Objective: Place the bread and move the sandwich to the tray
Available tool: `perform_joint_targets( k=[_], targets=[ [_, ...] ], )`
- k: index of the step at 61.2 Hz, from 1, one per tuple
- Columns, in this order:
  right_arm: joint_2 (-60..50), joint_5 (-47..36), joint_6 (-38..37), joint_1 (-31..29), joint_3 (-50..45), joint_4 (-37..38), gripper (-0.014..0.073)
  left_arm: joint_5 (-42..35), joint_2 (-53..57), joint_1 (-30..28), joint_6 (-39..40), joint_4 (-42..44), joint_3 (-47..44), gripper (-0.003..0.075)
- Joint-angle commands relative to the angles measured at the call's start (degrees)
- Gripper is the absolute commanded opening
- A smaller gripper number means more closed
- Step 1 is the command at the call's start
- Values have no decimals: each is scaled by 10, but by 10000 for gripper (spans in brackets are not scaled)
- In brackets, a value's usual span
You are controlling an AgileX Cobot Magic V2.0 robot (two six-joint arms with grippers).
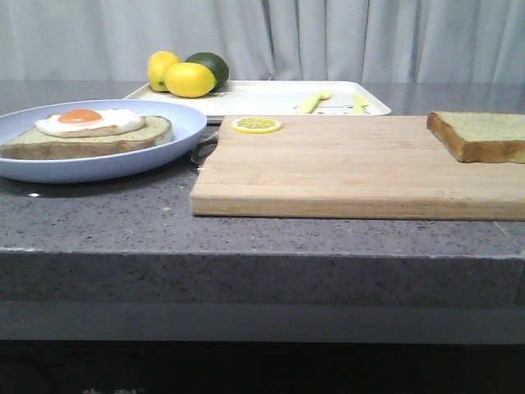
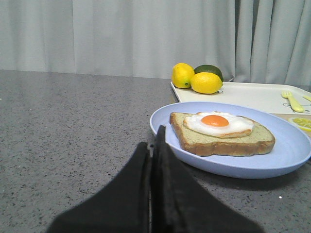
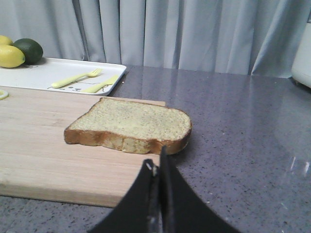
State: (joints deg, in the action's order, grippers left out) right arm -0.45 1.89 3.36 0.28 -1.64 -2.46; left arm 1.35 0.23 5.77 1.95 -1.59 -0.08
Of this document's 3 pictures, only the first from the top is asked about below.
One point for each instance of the light blue round plate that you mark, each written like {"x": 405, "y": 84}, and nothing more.
{"x": 188, "y": 126}

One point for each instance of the bread slice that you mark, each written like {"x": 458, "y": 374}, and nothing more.
{"x": 34, "y": 144}
{"x": 480, "y": 137}

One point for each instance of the fried egg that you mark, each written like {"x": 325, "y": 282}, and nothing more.
{"x": 83, "y": 122}

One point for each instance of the cream rectangular tray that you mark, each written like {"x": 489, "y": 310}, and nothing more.
{"x": 274, "y": 97}

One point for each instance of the yellow lemon slice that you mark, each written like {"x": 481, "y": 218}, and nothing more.
{"x": 256, "y": 125}

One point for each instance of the wooden cutting board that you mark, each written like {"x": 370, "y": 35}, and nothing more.
{"x": 351, "y": 167}

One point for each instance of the yellow plastic fork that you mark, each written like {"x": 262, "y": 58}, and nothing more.
{"x": 310, "y": 103}

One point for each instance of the yellow plastic knife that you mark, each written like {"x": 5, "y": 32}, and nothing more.
{"x": 360, "y": 105}

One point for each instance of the front yellow lemon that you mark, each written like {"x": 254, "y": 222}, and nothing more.
{"x": 189, "y": 80}

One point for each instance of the green lime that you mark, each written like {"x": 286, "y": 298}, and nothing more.
{"x": 215, "y": 64}

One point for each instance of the white curtain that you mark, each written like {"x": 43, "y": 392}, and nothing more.
{"x": 368, "y": 41}

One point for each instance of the rear yellow lemon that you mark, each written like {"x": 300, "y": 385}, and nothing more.
{"x": 157, "y": 65}

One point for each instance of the metal cutting board handle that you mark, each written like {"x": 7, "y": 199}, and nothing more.
{"x": 204, "y": 148}

